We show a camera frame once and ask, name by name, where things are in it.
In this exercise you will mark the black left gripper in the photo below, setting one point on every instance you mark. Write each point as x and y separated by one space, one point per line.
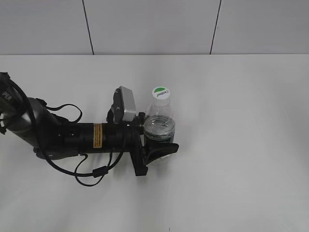
125 137

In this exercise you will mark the clear plastic water bottle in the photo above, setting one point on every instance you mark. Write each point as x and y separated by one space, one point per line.
159 125

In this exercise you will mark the white green bottle cap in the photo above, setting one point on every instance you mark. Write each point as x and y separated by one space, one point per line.
161 93

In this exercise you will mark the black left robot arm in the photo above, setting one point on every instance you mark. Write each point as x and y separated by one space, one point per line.
54 137

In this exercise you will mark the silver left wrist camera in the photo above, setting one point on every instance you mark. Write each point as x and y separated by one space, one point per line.
123 107

